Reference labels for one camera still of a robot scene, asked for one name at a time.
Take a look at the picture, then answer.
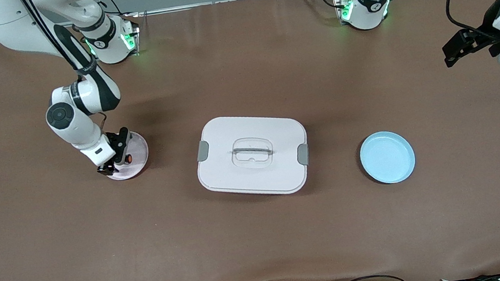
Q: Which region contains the white lidded storage box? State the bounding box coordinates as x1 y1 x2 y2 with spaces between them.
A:
191 107 314 205

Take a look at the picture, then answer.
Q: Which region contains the light blue plate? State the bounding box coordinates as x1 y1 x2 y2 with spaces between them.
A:
357 128 419 188

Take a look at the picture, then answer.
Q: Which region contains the pink plate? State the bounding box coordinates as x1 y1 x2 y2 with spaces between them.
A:
100 129 152 182

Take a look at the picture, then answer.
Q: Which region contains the grey box latch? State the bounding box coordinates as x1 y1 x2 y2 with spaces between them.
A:
195 140 211 163
296 143 311 166

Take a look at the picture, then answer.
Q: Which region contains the brown table mat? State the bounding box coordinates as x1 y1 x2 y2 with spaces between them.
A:
0 0 500 281

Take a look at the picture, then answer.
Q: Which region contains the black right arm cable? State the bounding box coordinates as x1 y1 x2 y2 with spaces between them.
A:
20 0 102 84

